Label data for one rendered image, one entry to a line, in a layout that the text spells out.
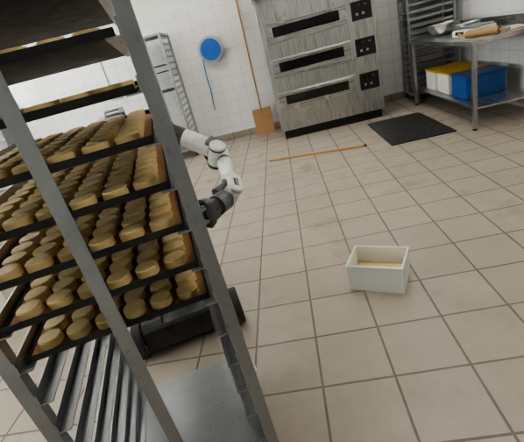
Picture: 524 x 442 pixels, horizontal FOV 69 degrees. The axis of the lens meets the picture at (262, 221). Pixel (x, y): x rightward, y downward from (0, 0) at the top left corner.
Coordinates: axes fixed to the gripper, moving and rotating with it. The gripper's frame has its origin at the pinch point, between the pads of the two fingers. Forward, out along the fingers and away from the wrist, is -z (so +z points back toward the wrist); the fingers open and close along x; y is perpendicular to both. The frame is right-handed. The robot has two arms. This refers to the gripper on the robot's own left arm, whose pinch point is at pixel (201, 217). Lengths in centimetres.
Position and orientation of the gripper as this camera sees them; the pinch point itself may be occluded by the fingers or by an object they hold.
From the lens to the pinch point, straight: 153.4
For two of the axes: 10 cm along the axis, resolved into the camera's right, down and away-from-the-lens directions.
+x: -2.4, -8.9, -4.0
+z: 4.8, -4.7, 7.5
